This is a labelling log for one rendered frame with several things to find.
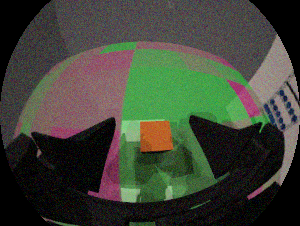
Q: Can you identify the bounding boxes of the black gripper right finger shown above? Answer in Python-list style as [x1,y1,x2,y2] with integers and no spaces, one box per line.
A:
[190,116,263,178]

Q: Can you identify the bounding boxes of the orange block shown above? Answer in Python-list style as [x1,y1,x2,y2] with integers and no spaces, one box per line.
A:
[139,121,174,154]

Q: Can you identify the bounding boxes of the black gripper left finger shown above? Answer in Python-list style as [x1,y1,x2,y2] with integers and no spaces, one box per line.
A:
[31,117,117,193]

